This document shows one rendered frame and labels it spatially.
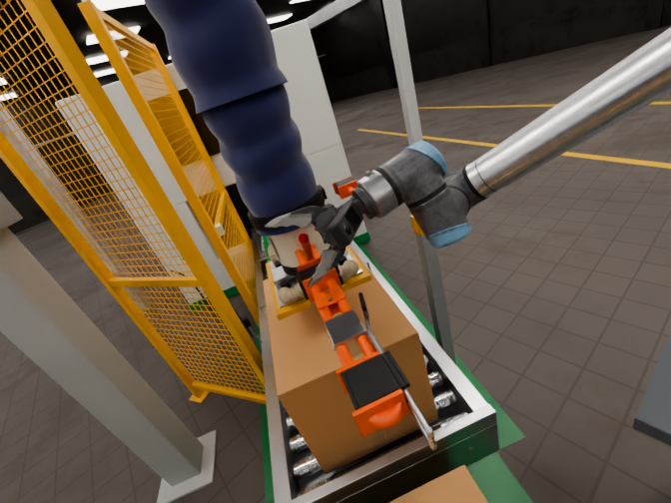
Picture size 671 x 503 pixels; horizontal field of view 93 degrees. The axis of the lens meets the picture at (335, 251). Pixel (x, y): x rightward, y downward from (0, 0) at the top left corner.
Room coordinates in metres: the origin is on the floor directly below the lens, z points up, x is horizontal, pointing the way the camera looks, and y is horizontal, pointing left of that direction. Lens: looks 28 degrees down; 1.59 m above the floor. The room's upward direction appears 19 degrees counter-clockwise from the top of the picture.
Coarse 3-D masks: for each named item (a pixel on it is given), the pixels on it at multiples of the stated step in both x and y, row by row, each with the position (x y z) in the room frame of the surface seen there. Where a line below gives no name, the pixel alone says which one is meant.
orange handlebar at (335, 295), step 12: (348, 192) 1.17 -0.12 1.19; (300, 252) 0.80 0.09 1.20; (300, 264) 0.75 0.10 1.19; (312, 288) 0.61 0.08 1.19; (336, 288) 0.57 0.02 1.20; (324, 300) 0.54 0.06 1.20; (336, 300) 0.53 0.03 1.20; (324, 312) 0.51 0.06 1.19; (336, 312) 0.53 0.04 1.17; (360, 336) 0.41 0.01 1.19; (336, 348) 0.41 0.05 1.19; (360, 348) 0.39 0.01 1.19; (372, 348) 0.38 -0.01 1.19; (348, 360) 0.37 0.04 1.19; (396, 408) 0.27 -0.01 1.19; (372, 420) 0.26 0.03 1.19; (384, 420) 0.26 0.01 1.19; (396, 420) 0.26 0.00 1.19
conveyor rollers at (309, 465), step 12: (264, 252) 2.31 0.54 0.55; (264, 264) 2.13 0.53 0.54; (432, 372) 0.79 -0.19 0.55; (432, 384) 0.75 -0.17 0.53; (444, 396) 0.68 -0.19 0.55; (444, 408) 0.66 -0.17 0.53; (288, 420) 0.80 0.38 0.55; (420, 432) 0.60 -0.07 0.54; (300, 444) 0.70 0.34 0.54; (396, 444) 0.59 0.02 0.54; (312, 456) 0.64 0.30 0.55; (372, 456) 0.58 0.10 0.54; (300, 468) 0.62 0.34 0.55; (312, 468) 0.61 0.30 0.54; (348, 468) 0.57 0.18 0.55; (324, 480) 0.56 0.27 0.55; (300, 492) 0.55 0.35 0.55
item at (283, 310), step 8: (272, 264) 1.01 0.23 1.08; (280, 264) 0.95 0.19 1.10; (272, 280) 0.91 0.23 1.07; (288, 280) 0.83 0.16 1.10; (296, 280) 0.85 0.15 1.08; (272, 288) 0.86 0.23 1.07; (280, 288) 0.84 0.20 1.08; (304, 296) 0.76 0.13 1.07; (280, 304) 0.76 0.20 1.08; (288, 304) 0.75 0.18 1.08; (296, 304) 0.74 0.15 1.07; (304, 304) 0.73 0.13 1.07; (280, 312) 0.73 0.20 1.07; (288, 312) 0.72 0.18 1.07; (296, 312) 0.73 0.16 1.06
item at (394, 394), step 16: (352, 368) 0.34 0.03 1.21; (368, 368) 0.33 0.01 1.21; (384, 368) 0.32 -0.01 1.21; (352, 384) 0.31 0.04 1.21; (368, 384) 0.30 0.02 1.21; (384, 384) 0.30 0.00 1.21; (352, 400) 0.29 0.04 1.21; (368, 400) 0.28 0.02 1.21; (384, 400) 0.27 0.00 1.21; (400, 400) 0.27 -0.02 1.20; (352, 416) 0.27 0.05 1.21; (368, 416) 0.27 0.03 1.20; (368, 432) 0.27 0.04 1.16
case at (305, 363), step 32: (352, 288) 0.90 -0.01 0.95; (288, 320) 0.85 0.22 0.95; (320, 320) 0.79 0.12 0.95; (384, 320) 0.70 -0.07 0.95; (288, 352) 0.70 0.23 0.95; (320, 352) 0.66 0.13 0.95; (416, 352) 0.61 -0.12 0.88; (288, 384) 0.59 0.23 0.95; (320, 384) 0.58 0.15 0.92; (416, 384) 0.61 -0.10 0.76; (320, 416) 0.58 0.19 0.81; (320, 448) 0.57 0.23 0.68; (352, 448) 0.58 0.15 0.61
